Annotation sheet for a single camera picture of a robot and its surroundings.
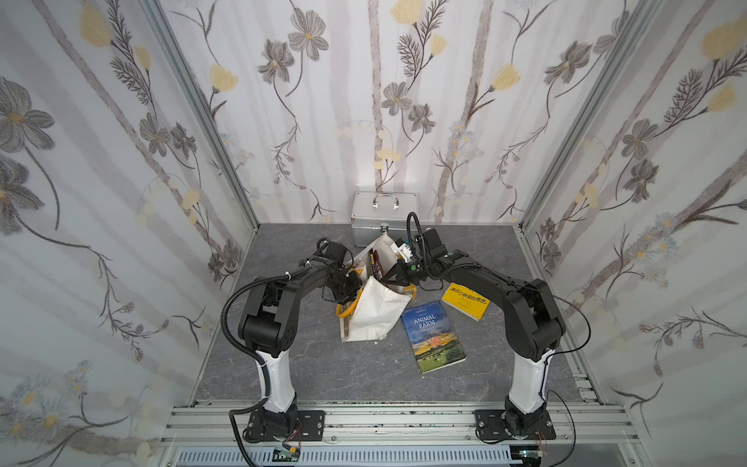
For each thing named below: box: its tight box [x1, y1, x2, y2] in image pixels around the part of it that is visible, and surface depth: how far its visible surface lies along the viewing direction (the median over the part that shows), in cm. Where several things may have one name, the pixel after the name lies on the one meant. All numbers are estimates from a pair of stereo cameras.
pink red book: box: [373, 250, 389, 287], surface depth 92 cm
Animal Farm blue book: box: [400, 299, 467, 375], surface depth 90 cm
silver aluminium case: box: [351, 190, 420, 247], surface depth 109 cm
